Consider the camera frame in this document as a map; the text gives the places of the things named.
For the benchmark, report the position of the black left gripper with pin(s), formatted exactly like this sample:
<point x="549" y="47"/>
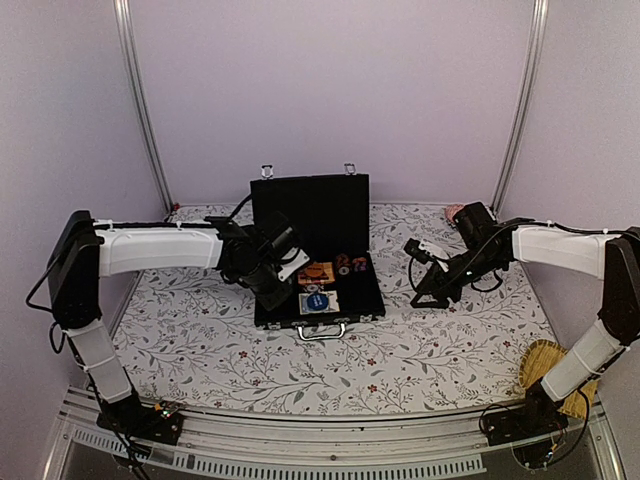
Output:
<point x="271" y="300"/>

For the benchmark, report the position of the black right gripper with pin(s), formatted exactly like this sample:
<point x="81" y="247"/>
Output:
<point x="437" y="284"/>

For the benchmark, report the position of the orange round blind button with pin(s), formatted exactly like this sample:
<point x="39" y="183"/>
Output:
<point x="315" y="270"/>

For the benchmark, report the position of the blue round blind button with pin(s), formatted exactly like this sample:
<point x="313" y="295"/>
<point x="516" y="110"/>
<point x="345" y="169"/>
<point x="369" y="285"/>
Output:
<point x="317" y="302"/>

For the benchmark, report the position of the black poker set case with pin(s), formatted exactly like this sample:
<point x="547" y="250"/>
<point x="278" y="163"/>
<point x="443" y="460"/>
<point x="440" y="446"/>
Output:
<point x="330" y="215"/>

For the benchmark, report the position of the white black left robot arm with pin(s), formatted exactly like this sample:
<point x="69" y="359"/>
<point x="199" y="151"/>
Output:
<point x="261" y="258"/>

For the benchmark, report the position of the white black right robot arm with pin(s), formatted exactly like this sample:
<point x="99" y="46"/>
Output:
<point x="611" y="256"/>

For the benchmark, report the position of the blue-backed playing card deck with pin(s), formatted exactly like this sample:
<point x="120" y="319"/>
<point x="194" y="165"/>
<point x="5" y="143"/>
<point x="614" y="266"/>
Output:
<point x="333" y="303"/>

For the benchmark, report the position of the red black chip stack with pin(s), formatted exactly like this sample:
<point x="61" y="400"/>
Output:
<point x="342" y="264"/>

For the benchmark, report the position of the purple chip stack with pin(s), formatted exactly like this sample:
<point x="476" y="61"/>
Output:
<point x="360" y="264"/>

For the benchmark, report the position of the floral patterned table mat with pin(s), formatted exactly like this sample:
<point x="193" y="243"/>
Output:
<point x="188" y="336"/>

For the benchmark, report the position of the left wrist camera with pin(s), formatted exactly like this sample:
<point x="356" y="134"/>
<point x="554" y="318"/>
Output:
<point x="289" y="266"/>

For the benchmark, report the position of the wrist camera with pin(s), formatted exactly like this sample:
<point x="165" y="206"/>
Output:
<point x="289" y="266"/>
<point x="424" y="251"/>

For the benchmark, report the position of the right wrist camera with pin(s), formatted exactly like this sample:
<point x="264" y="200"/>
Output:
<point x="424" y="251"/>

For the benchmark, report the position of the front aluminium rail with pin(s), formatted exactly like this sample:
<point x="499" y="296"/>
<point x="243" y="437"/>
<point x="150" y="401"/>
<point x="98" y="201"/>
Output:
<point x="221" y="444"/>

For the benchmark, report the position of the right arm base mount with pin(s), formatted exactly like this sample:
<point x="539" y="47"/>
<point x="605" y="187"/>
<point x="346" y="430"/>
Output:
<point x="525" y="425"/>

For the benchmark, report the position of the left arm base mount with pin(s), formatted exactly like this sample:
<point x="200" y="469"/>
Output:
<point x="131" y="418"/>

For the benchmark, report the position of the right aluminium frame post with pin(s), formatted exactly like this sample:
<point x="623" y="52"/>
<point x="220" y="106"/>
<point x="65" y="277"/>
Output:
<point x="532" y="61"/>

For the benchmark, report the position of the aluminium frame post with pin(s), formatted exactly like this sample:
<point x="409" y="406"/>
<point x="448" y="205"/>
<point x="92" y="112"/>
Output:
<point x="532" y="61"/>
<point x="124" y="24"/>

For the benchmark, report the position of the left aluminium frame post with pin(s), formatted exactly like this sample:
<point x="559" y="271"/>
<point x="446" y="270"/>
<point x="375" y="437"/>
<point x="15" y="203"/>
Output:
<point x="124" y="24"/>

